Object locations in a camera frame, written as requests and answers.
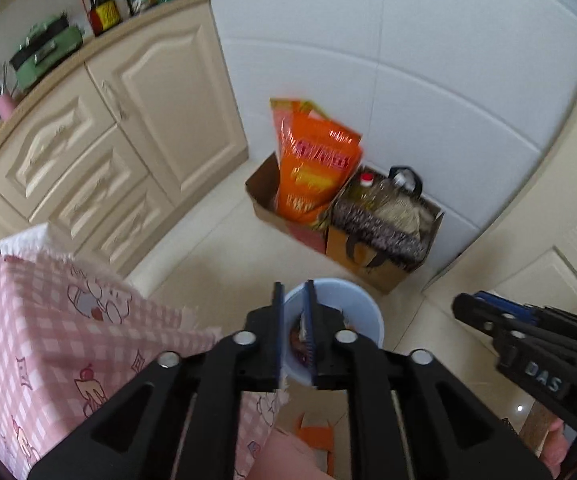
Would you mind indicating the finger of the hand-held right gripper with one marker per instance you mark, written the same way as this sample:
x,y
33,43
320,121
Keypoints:
x,y
508,306
476,315

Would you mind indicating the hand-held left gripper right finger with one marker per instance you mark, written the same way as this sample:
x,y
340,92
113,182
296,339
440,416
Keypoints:
x,y
310,340

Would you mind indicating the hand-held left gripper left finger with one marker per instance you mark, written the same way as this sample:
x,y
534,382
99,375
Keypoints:
x,y
278,335

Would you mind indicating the light blue plastic bin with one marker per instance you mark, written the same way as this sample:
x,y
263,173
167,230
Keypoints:
x,y
348,305

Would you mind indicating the cream panelled door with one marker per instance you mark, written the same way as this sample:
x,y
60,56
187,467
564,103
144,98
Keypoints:
x,y
568,260

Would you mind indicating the patterned brown paper bag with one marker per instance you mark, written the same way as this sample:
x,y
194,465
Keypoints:
x,y
368,270

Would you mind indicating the orange slipper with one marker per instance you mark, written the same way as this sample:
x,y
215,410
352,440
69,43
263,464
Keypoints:
x,y
316,437

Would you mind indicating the beige textured packet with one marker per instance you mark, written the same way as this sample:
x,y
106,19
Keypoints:
x,y
403,215

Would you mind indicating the person's pink trouser leg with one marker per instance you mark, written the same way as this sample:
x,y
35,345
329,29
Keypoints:
x,y
278,460

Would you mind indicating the brown cardboard box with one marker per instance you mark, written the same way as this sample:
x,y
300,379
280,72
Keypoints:
x,y
263,195

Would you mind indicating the clear oil bottle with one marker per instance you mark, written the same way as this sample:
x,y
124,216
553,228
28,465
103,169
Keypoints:
x,y
373,192

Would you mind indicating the orange rice bag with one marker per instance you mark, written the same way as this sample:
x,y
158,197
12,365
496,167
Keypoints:
x,y
313,170

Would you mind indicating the cream cabinet drawer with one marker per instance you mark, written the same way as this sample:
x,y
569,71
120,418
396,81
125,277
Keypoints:
x,y
93,185
128,225
53,145

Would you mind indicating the pink checked tablecloth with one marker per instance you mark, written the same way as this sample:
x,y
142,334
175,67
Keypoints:
x,y
43,320

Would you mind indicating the cream cabinet door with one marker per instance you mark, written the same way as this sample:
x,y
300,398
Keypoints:
x,y
168,100

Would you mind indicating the green electric cooker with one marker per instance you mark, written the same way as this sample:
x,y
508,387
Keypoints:
x,y
48,50

